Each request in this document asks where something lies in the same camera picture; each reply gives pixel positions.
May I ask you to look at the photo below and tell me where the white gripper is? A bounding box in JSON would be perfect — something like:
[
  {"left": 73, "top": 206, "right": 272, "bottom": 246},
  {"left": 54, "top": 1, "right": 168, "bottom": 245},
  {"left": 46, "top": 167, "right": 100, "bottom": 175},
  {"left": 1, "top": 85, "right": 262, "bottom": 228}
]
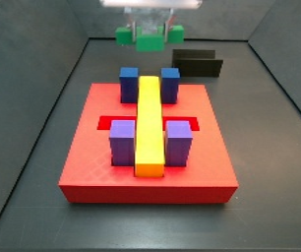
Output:
[{"left": 100, "top": 0, "right": 202, "bottom": 42}]

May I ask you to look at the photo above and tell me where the green stepped block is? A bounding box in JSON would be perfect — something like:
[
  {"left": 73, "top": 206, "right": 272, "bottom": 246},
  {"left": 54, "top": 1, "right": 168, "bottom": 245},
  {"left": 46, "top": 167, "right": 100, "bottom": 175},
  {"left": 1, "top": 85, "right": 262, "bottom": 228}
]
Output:
[{"left": 115, "top": 26, "right": 185, "bottom": 52}]

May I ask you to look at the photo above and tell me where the black angle fixture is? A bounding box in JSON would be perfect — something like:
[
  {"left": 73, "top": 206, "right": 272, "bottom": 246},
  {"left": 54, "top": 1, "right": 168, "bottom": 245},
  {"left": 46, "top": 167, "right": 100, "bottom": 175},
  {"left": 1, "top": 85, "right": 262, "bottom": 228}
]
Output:
[{"left": 172, "top": 49, "right": 223, "bottom": 78}]

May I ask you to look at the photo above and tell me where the red base board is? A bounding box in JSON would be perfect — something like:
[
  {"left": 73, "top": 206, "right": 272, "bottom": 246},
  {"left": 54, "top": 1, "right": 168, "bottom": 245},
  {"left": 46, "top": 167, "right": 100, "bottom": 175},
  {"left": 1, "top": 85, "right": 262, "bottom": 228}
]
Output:
[{"left": 58, "top": 78, "right": 239, "bottom": 204}]

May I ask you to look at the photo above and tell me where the blue block left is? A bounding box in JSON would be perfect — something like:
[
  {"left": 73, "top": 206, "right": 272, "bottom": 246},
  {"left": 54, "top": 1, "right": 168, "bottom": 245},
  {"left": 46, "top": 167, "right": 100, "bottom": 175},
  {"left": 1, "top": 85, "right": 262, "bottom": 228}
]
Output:
[{"left": 161, "top": 68, "right": 180, "bottom": 104}]

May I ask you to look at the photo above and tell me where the blue block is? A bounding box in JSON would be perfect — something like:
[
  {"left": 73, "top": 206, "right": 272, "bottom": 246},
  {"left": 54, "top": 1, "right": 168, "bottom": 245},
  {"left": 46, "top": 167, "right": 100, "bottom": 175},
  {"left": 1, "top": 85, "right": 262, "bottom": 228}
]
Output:
[
  {"left": 161, "top": 68, "right": 180, "bottom": 104},
  {"left": 119, "top": 67, "right": 139, "bottom": 103}
]

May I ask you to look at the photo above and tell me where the blue block right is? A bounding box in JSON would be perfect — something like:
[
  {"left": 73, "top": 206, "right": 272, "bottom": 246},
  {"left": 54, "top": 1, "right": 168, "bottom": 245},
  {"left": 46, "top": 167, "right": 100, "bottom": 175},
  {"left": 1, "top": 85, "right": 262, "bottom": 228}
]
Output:
[{"left": 119, "top": 67, "right": 139, "bottom": 103}]

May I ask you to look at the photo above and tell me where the purple block right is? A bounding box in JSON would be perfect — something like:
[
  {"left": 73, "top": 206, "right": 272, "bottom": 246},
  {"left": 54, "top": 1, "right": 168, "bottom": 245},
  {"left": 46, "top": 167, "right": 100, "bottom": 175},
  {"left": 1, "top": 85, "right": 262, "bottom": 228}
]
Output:
[{"left": 109, "top": 120, "right": 135, "bottom": 166}]

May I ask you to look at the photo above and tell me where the purple block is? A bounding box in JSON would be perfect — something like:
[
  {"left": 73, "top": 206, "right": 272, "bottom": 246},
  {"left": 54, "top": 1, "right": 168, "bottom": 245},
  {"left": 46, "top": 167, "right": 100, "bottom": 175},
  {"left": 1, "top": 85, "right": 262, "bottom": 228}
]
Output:
[
  {"left": 109, "top": 120, "right": 135, "bottom": 166},
  {"left": 165, "top": 121, "right": 192, "bottom": 166}
]

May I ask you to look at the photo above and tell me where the purple block left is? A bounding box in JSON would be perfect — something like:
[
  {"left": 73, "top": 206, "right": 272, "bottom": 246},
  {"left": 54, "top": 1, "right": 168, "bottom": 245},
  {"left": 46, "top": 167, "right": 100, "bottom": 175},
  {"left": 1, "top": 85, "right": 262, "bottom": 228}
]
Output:
[{"left": 165, "top": 121, "right": 192, "bottom": 166}]

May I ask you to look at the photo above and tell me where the yellow long block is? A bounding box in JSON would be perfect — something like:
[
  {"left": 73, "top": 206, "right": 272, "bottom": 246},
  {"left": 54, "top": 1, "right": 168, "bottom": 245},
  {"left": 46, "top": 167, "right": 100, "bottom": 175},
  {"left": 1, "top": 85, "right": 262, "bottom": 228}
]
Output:
[{"left": 135, "top": 76, "right": 165, "bottom": 177}]

